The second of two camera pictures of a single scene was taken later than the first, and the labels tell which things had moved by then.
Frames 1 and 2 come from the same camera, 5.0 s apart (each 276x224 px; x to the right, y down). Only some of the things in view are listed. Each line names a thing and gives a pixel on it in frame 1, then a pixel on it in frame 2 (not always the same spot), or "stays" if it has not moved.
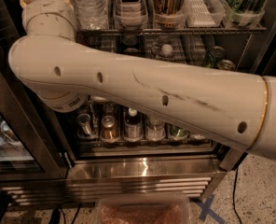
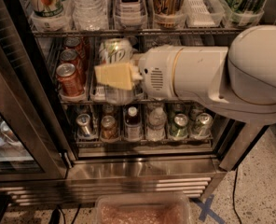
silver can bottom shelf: (84, 127) stays
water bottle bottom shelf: (156, 131) stays
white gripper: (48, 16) to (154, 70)
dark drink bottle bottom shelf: (132, 127) stays
